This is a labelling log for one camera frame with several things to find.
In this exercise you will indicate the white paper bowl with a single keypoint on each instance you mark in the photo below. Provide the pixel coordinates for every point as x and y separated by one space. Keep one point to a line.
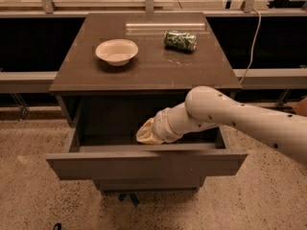
117 52

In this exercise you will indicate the grey top drawer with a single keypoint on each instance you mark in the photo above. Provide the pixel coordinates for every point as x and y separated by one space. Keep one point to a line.
120 157

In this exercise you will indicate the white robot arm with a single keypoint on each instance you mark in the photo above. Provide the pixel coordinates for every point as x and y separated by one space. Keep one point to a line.
205 107

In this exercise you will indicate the grey bottom drawer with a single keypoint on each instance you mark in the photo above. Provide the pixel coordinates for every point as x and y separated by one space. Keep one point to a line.
156 184

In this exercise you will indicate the blue tape cross marker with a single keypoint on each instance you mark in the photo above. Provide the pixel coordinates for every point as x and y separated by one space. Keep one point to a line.
133 198

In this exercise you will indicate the crushed green soda can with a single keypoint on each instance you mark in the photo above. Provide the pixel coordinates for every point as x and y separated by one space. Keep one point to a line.
180 40

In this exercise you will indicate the dark brown drawer cabinet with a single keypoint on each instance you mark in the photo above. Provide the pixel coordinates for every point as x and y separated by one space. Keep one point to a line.
98 98

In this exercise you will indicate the grey drawer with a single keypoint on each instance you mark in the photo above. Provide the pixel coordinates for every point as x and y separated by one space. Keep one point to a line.
120 157
156 184

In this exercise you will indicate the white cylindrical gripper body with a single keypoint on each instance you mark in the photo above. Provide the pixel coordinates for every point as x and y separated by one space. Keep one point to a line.
161 127

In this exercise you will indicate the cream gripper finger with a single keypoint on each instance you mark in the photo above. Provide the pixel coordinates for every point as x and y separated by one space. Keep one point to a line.
145 134

